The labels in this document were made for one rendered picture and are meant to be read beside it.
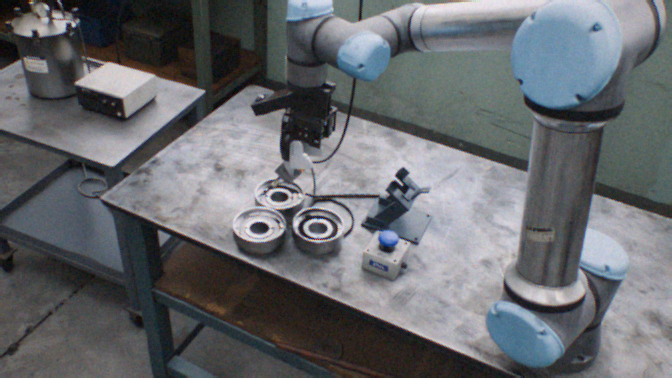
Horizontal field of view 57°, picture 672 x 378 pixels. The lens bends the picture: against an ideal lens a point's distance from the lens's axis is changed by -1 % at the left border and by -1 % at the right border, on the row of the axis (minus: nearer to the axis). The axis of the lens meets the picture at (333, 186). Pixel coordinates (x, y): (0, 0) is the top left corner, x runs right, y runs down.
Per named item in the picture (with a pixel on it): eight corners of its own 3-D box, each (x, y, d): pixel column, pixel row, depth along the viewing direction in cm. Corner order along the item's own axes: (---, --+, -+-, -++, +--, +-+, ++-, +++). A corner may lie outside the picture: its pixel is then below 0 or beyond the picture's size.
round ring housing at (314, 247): (352, 246, 128) (354, 231, 125) (307, 263, 123) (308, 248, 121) (326, 216, 135) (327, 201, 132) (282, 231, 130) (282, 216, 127)
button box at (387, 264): (360, 268, 123) (363, 250, 120) (375, 246, 128) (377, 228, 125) (399, 283, 121) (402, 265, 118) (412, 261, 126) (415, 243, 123)
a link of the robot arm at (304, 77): (278, 60, 108) (299, 43, 115) (277, 84, 111) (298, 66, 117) (317, 71, 106) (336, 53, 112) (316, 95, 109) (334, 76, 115)
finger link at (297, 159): (307, 190, 122) (311, 148, 117) (280, 180, 123) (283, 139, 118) (314, 182, 124) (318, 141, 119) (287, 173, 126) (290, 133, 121)
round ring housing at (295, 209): (267, 229, 130) (267, 214, 128) (246, 200, 137) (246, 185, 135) (312, 215, 135) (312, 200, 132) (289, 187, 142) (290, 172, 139)
